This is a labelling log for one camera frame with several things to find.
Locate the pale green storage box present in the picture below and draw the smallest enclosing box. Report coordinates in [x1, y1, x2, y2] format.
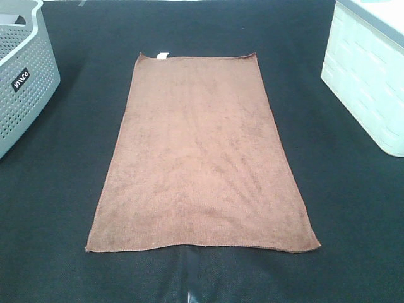
[321, 1, 403, 157]

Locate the grey perforated basket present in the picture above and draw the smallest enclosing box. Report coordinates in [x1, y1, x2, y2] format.
[1, 1, 61, 155]

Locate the brown towel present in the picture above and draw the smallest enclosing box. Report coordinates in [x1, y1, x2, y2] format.
[85, 54, 320, 253]

